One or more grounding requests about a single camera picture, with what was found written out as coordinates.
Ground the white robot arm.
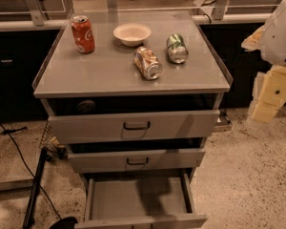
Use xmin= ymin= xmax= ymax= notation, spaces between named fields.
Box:
xmin=241 ymin=0 xmax=286 ymax=123

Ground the bottom grey drawer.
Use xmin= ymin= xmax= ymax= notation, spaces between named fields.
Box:
xmin=75 ymin=169 xmax=207 ymax=229

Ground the red soda can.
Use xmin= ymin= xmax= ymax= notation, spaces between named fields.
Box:
xmin=71 ymin=15 xmax=95 ymax=53

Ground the black floor cable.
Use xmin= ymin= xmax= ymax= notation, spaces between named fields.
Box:
xmin=0 ymin=113 xmax=63 ymax=221

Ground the grey drawer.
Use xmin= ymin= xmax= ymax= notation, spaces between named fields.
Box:
xmin=43 ymin=94 xmax=219 ymax=144
xmin=68 ymin=138 xmax=205 ymax=174
xmin=75 ymin=169 xmax=207 ymax=229

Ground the top grey drawer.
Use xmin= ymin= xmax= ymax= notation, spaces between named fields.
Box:
xmin=43 ymin=94 xmax=219 ymax=144

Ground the white bowl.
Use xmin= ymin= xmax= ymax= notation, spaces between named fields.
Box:
xmin=113 ymin=23 xmax=152 ymax=47

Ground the wire basket on floor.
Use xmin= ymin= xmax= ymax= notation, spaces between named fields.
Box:
xmin=39 ymin=123 xmax=67 ymax=159

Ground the middle grey drawer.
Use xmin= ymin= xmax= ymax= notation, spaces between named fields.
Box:
xmin=68 ymin=138 xmax=205 ymax=174

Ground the green soda can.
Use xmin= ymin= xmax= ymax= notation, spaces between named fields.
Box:
xmin=167 ymin=33 xmax=189 ymax=64

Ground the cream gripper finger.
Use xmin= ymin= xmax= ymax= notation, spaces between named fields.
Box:
xmin=250 ymin=101 xmax=278 ymax=123
xmin=248 ymin=72 xmax=265 ymax=116

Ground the grey drawer cabinet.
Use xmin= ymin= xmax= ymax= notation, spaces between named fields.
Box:
xmin=31 ymin=9 xmax=235 ymax=229

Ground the dark round object in drawer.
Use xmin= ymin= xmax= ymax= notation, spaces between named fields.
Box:
xmin=76 ymin=100 xmax=96 ymax=115

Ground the black stand leg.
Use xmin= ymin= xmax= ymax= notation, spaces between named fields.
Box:
xmin=22 ymin=148 xmax=48 ymax=229

